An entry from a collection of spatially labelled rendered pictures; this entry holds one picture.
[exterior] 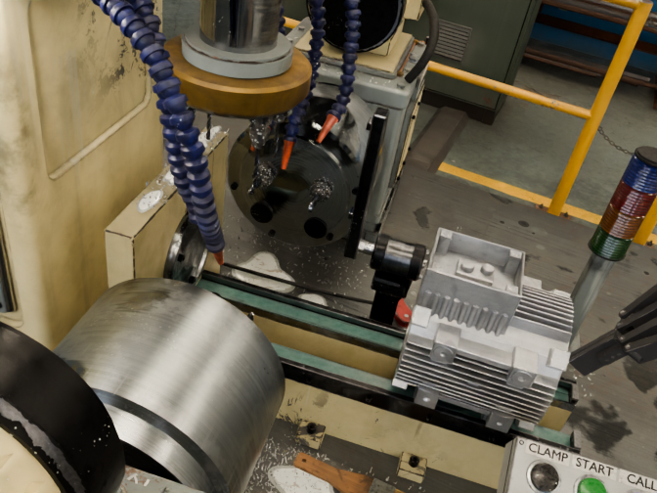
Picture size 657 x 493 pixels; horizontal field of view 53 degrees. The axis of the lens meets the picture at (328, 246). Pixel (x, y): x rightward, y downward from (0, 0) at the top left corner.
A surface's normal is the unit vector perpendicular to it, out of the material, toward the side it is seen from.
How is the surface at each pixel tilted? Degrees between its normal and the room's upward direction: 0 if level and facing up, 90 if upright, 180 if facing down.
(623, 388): 0
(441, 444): 90
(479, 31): 90
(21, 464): 49
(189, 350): 21
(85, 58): 90
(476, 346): 0
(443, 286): 90
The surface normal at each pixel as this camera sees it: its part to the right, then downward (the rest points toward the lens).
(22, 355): 0.51, -0.62
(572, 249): 0.15, -0.78
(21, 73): 0.95, 0.27
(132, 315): -0.07, -0.83
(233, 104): 0.09, 0.62
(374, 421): -0.26, 0.55
